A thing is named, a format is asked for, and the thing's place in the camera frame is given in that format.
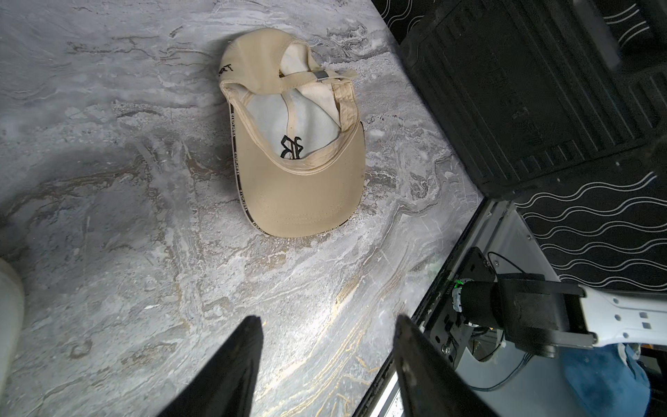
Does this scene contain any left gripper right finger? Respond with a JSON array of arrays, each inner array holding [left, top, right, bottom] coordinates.
[[393, 314, 496, 417]]

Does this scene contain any blue cap on floor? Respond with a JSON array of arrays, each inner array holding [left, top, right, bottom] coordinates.
[[559, 343, 651, 416]]

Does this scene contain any white baseball cap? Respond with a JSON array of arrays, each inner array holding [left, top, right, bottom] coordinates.
[[0, 259, 25, 394]]

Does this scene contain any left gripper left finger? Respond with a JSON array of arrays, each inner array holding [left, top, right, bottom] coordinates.
[[160, 316, 263, 417]]

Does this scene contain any tan baseball cap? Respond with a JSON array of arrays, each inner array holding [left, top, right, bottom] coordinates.
[[218, 28, 366, 238]]

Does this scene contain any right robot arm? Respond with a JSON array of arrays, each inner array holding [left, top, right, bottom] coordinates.
[[452, 273, 666, 358]]

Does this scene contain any black orange tool case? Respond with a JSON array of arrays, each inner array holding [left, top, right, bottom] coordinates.
[[401, 1, 666, 198]]

